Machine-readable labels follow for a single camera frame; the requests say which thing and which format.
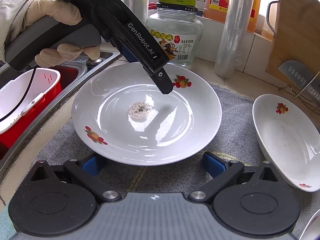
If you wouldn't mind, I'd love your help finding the white plate with fruit print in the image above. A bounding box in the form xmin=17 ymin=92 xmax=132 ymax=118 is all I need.
xmin=72 ymin=63 xmax=222 ymax=166

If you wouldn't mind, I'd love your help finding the gloved left hand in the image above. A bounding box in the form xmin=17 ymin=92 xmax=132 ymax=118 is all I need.
xmin=1 ymin=0 xmax=100 ymax=68

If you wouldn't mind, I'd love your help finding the glass jar yellow lid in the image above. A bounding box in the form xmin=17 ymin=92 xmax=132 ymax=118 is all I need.
xmin=145 ymin=0 xmax=204 ymax=68

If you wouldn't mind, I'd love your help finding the grey checked dish mat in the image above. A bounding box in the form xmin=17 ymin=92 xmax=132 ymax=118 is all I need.
xmin=31 ymin=84 xmax=319 ymax=238

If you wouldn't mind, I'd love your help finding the steel sink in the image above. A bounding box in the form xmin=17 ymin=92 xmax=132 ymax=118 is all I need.
xmin=1 ymin=51 xmax=121 ymax=174

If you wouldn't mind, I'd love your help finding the red basin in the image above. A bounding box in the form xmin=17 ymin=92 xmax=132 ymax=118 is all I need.
xmin=0 ymin=65 xmax=81 ymax=153

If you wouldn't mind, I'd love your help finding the plastic wrap roll right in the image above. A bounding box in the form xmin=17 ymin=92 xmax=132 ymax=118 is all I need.
xmin=214 ymin=0 xmax=253 ymax=79

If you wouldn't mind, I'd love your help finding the orange oil jug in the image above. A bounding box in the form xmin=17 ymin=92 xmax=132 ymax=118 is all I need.
xmin=203 ymin=0 xmax=264 ymax=34

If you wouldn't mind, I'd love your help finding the white colander basket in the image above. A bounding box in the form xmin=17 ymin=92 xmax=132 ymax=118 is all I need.
xmin=1 ymin=68 xmax=61 ymax=134

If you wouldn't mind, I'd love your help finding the bamboo cutting board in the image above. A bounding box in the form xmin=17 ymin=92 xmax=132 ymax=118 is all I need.
xmin=266 ymin=0 xmax=319 ymax=85

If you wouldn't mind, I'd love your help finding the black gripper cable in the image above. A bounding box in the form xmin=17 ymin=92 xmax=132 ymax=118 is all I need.
xmin=0 ymin=65 xmax=38 ymax=123

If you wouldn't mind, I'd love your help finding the wire board rack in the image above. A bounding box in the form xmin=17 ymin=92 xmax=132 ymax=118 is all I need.
xmin=266 ymin=0 xmax=319 ymax=115

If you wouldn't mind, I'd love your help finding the kitchen knife black handle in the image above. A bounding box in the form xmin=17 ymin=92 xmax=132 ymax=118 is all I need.
xmin=278 ymin=60 xmax=319 ymax=102

